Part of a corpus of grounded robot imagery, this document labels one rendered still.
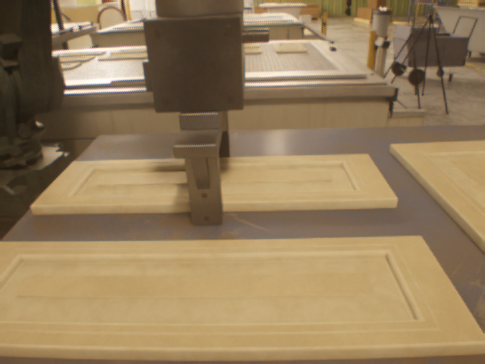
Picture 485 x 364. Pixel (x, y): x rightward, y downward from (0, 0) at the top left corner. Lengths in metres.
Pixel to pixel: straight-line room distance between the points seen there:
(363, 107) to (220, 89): 1.96
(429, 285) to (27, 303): 0.50
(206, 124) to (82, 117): 2.07
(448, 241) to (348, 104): 1.86
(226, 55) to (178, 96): 0.09
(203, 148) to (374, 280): 0.28
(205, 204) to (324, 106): 1.86
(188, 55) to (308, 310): 0.37
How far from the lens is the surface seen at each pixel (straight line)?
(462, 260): 0.61
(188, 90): 0.55
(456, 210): 0.69
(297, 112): 2.38
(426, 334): 0.46
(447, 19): 8.75
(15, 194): 1.88
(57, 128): 2.69
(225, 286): 0.48
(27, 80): 1.86
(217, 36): 0.54
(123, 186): 0.75
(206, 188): 0.58
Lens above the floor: 1.39
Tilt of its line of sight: 28 degrees down
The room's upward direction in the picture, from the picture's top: 2 degrees counter-clockwise
